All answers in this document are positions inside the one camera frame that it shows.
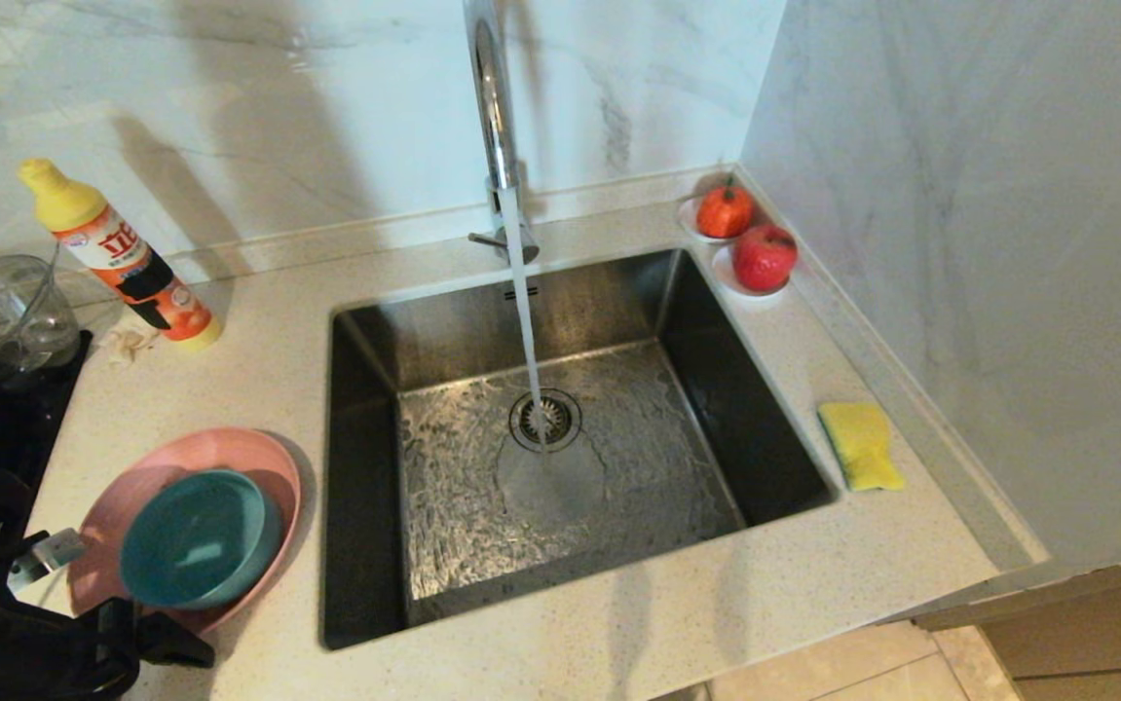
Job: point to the yellow fish-shaped sponge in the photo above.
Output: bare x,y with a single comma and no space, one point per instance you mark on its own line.
860,445

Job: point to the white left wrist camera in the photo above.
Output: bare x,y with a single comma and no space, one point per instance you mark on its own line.
44,557

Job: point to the chrome kitchen faucet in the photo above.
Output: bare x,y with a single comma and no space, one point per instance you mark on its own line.
492,107

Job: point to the orange dish soap bottle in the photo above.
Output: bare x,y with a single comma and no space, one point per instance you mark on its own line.
131,263

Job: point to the red apple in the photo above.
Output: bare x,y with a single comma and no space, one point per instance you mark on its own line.
765,258

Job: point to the blue bowl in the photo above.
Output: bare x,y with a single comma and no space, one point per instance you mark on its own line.
195,540

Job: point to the running tap water stream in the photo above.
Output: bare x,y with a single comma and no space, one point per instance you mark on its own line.
524,312

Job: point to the stainless steel sink basin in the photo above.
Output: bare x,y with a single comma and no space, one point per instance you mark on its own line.
716,389

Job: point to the pink round plate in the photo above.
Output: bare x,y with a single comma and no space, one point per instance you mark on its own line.
258,467

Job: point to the black induction cooktop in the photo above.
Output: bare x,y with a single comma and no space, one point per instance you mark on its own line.
5,419

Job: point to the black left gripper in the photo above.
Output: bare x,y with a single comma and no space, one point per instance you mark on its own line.
97,652

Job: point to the small white dish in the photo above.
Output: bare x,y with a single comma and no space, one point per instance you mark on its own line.
726,277
687,219

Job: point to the crumpled white tissue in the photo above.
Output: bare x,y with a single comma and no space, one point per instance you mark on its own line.
131,343

